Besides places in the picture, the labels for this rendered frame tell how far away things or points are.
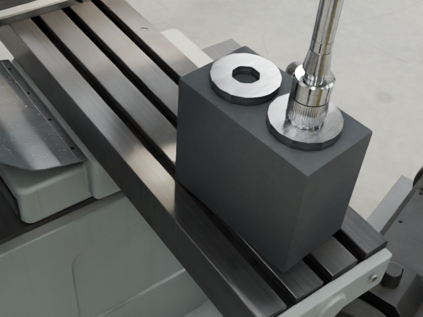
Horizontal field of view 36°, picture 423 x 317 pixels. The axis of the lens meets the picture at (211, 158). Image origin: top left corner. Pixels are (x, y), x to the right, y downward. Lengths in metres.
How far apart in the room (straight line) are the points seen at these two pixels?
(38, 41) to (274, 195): 0.60
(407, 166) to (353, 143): 1.76
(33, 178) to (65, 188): 0.06
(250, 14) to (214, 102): 2.37
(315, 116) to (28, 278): 0.69
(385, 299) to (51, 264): 0.65
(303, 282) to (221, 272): 0.11
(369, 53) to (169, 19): 0.93
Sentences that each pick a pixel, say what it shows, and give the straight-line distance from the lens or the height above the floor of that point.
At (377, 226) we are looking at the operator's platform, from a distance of 1.73.
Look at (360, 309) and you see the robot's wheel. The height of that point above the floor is 0.60.
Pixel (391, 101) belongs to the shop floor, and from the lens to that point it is 2.79.
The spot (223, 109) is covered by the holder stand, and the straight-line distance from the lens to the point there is 0.77.
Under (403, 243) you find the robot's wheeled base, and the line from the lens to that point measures 1.46.
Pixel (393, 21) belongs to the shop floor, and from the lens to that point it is 3.30.
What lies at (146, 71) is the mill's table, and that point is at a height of 0.99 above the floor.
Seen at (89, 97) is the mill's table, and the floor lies 0.98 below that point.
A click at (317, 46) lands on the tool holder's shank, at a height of 1.29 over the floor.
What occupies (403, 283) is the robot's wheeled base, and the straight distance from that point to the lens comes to 1.37.
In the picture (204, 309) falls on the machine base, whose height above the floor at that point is 0.20.
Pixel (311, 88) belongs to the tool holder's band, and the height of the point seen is 1.24.
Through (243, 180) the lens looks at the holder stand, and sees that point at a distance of 0.80.
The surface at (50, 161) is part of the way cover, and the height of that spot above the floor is 0.93.
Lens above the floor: 1.68
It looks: 45 degrees down
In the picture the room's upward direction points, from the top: 5 degrees clockwise
